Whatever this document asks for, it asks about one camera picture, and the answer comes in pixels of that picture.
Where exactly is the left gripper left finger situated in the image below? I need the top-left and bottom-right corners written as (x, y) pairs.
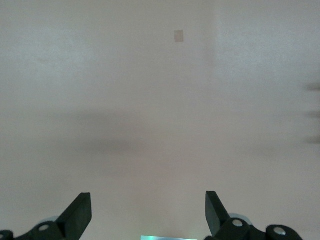
top-left (24, 192), bottom-right (92, 240)

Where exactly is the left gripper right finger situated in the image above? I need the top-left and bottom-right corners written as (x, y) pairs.
top-left (204, 191), bottom-right (253, 240)

